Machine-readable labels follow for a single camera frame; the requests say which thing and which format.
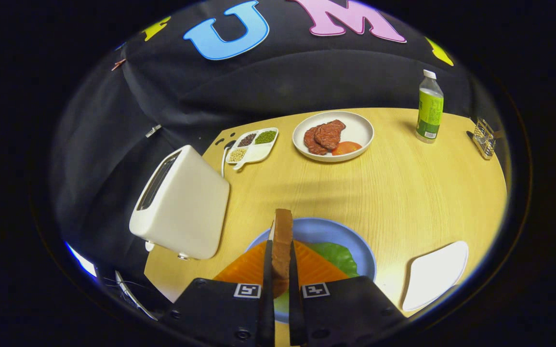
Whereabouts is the white toaster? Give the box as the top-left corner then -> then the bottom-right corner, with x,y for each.
129,145 -> 230,260

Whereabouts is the wire holder with wooden handle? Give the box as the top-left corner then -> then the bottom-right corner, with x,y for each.
467,117 -> 498,160

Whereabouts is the brown meat patty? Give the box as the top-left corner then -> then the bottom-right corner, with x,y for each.
303,126 -> 329,156
314,120 -> 346,150

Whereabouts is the blue round plate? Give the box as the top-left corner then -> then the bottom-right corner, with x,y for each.
247,218 -> 377,324

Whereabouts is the red tomato slice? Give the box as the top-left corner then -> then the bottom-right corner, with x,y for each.
331,141 -> 363,156

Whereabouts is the toasted bread slice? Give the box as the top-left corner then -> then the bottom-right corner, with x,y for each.
269,209 -> 294,299

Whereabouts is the clear bottle with green label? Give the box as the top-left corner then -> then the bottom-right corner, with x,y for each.
415,69 -> 444,144

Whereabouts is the white round plate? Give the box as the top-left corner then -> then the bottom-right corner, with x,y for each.
292,111 -> 375,162

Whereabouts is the white toaster cable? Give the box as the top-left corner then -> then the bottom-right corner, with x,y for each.
220,140 -> 236,178

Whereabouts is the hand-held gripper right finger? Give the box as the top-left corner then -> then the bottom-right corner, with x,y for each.
288,240 -> 406,347

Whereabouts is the white square plate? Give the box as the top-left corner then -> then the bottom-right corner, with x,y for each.
402,240 -> 469,312

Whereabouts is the green lettuce leaf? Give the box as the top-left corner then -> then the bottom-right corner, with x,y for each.
273,242 -> 359,314

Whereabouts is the white divided seasoning tray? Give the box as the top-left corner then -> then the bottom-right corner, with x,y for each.
225,127 -> 279,170

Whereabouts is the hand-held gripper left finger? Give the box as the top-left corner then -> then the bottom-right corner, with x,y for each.
160,240 -> 276,347

